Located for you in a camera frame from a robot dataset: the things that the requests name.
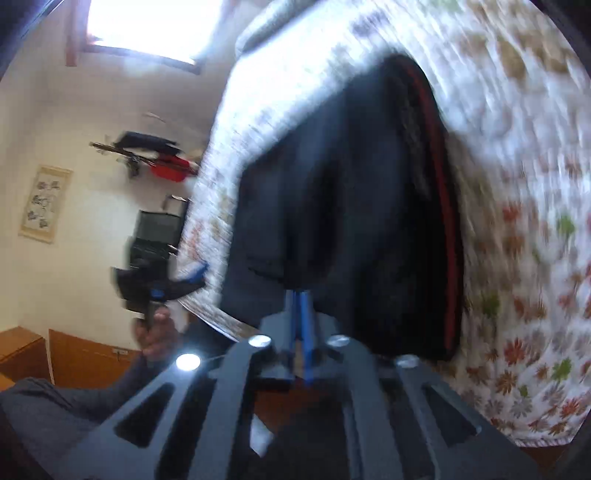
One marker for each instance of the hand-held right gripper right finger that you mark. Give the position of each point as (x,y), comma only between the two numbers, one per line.
(305,323)

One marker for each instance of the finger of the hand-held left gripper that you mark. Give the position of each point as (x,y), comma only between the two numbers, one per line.
(194,274)

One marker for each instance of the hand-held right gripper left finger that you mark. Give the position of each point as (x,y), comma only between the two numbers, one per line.
(292,318)

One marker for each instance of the black pants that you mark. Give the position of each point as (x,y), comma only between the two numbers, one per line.
(332,207)

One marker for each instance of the person's left forearm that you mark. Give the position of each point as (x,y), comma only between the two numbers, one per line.
(69,406)

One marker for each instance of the person's left hand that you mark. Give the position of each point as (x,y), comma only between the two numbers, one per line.
(159,337)

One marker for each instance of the black mesh chair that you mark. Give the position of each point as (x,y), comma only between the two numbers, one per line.
(154,228)

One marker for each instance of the wooden cabinet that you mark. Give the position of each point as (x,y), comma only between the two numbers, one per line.
(21,350)
(83,360)

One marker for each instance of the red bag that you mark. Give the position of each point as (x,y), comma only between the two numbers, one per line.
(171,168)

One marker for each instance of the small black hanging bag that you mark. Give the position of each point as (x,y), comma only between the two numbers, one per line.
(134,167)

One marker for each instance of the wooden coat rack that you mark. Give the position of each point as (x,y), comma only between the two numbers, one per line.
(104,146)

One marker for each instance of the dark hanging garment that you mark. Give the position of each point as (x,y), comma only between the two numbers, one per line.
(143,141)

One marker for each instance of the floral bedsheet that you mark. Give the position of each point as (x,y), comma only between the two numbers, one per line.
(508,184)

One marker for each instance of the wooden framed window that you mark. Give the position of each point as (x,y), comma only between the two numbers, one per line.
(152,27)

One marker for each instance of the grey pillow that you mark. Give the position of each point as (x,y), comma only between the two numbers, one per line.
(263,32)

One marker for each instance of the wall scroll picture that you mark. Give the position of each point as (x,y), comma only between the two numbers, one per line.
(45,203)

